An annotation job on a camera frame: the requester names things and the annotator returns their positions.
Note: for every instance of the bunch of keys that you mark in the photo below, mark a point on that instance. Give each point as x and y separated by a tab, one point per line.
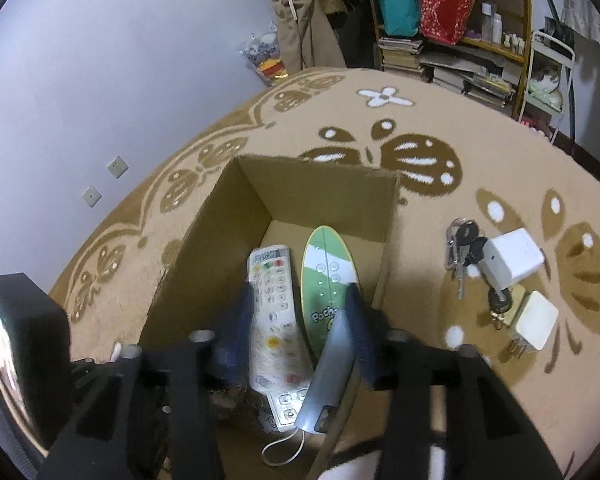
460	245

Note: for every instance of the light blue power bank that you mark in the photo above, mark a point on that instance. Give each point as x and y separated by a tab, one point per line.
327	380

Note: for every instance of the teal bag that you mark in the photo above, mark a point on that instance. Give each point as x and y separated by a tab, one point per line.
400	5

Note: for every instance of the cardboard box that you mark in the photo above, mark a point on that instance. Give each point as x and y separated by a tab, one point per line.
330	200

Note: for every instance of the khaki pants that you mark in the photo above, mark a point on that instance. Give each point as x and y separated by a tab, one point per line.
295	25

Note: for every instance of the red gift bag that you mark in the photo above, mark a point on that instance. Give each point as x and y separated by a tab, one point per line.
445	10

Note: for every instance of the wooden bookshelf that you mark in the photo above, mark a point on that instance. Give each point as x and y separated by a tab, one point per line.
500	50

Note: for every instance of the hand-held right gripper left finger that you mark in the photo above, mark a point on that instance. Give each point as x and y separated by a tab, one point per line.
235	330

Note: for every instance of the black key with brass tag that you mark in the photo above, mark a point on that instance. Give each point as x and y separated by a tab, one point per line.
500	302

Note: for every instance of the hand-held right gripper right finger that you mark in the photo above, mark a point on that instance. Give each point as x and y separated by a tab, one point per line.
360	340

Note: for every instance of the large white charger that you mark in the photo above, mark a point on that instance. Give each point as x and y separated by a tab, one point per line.
512	257

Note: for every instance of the row of small bottles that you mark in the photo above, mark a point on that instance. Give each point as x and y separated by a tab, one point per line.
515	42

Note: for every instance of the stack of books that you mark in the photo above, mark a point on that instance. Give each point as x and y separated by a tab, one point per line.
400	52
470	77

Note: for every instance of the wall socket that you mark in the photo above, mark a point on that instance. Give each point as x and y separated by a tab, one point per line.
116	166
91	196

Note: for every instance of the small white plug charger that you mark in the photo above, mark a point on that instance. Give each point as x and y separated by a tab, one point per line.
532	322

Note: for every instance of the white bottle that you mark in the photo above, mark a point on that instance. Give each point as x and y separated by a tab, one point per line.
496	27
486	20

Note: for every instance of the bag of plush toys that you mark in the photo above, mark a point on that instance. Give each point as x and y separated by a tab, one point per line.
265	55

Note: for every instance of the white metal cart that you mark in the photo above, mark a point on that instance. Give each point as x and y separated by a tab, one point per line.
545	87

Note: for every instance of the dark hanging coat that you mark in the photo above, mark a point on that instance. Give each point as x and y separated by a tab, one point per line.
350	20

